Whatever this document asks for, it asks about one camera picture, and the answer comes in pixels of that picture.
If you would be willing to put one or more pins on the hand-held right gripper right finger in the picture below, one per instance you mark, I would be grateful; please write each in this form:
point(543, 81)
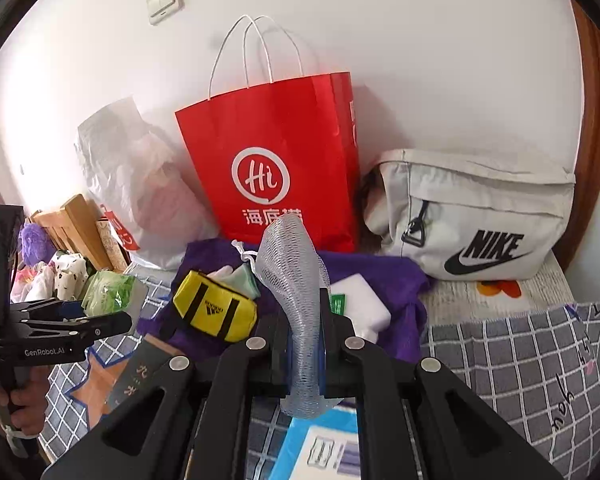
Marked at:
point(330, 355)

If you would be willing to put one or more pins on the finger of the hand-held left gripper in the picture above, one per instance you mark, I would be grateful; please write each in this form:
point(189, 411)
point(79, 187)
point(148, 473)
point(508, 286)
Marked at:
point(105, 327)
point(50, 310)

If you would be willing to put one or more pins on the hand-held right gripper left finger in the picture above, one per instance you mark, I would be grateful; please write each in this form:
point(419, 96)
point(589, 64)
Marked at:
point(284, 360)

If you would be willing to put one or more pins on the green tissue pack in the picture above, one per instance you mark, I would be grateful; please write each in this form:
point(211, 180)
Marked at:
point(110, 292)

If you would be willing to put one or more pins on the grey mesh scrubber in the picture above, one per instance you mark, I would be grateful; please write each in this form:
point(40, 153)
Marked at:
point(290, 270)

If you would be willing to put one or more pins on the person's left hand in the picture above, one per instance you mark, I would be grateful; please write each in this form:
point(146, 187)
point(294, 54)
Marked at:
point(36, 397)

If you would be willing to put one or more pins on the pink floral cloth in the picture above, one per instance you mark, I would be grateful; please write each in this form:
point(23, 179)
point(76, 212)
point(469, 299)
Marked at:
point(30, 285)

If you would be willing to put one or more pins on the spotted white plush toy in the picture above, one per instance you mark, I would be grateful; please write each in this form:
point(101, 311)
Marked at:
point(72, 275)

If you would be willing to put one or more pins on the black box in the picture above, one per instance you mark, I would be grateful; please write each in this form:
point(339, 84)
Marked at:
point(145, 360)

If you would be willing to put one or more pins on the orange felt star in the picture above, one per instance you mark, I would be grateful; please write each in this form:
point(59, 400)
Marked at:
point(100, 380)

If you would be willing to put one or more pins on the white sponge block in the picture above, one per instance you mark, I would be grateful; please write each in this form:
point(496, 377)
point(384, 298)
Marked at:
point(365, 305)

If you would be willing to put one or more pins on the purple plush toy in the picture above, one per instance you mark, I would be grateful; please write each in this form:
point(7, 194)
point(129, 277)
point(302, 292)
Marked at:
point(35, 242)

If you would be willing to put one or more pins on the blue tissue pack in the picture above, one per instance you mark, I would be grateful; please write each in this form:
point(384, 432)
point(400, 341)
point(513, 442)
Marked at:
point(320, 440)

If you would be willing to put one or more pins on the grey checked bed sheet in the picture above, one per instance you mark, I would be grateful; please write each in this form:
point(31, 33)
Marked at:
point(75, 430)

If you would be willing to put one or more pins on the purple towel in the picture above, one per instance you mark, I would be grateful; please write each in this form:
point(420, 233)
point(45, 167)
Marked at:
point(380, 280)

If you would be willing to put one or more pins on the wooden chair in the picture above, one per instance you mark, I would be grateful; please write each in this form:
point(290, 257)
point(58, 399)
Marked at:
point(80, 225)

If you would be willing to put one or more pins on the small tissue packet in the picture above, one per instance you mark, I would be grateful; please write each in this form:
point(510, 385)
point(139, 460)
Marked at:
point(240, 280)

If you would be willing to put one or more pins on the yellow pouch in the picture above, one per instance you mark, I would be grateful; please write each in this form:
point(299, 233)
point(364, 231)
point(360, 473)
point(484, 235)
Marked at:
point(200, 300)

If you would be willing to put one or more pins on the white flower print cloth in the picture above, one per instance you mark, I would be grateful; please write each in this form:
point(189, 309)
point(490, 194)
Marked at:
point(460, 295)

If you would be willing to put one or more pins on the white plastic bag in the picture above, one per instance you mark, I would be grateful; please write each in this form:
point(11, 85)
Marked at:
point(130, 160)

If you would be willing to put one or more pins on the grey checked pillow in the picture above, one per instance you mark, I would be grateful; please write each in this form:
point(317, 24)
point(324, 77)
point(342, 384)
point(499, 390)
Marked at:
point(505, 360)

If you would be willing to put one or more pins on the white waist bag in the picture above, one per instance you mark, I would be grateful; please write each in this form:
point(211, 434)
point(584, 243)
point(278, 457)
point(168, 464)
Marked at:
point(480, 200)

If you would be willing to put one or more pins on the red paper bag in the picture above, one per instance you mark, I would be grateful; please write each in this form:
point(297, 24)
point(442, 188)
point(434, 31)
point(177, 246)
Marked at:
point(290, 125)

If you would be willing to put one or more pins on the wooden headboard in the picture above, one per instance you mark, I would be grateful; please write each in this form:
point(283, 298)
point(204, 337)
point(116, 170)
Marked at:
point(592, 135)

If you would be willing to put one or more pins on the white light switch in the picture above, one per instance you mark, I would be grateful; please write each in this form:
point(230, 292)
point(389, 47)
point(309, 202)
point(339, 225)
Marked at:
point(165, 2)

